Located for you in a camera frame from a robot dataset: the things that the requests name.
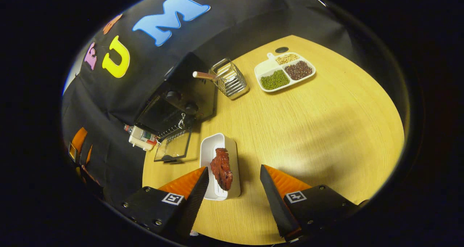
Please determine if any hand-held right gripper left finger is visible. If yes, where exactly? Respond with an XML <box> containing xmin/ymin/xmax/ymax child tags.
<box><xmin>118</xmin><ymin>166</ymin><xmax>210</xmax><ymax>240</ymax></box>

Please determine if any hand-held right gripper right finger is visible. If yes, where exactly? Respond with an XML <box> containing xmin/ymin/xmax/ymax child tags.
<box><xmin>260</xmin><ymin>164</ymin><xmax>368</xmax><ymax>242</ymax></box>

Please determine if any red meat piece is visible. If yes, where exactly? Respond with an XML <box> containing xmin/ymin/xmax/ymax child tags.
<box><xmin>211</xmin><ymin>148</ymin><xmax>233</xmax><ymax>191</ymax></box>

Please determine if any black electric oven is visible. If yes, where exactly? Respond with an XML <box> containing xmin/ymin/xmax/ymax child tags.
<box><xmin>135</xmin><ymin>52</ymin><xmax>218</xmax><ymax>163</ymax></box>

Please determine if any clear plastic bottle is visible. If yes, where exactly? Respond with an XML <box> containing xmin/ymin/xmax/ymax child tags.
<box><xmin>124</xmin><ymin>124</ymin><xmax>158</xmax><ymax>146</ymax></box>

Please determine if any white rectangular tray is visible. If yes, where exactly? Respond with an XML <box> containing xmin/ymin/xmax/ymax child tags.
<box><xmin>200</xmin><ymin>132</ymin><xmax>241</xmax><ymax>201</ymax></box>

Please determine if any black backdrop cloth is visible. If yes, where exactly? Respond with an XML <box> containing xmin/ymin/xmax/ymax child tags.
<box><xmin>61</xmin><ymin>0</ymin><xmax>366</xmax><ymax>207</ymax></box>

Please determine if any white divided bean dish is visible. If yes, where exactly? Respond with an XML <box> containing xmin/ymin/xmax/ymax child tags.
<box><xmin>254</xmin><ymin>52</ymin><xmax>316</xmax><ymax>93</ymax></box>

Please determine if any metal wire basket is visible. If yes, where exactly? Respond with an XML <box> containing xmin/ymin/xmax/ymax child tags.
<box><xmin>210</xmin><ymin>58</ymin><xmax>250</xmax><ymax>100</ymax></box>

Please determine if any brown striped utensil handle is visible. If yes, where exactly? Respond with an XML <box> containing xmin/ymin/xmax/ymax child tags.
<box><xmin>192</xmin><ymin>71</ymin><xmax>219</xmax><ymax>82</ymax></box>

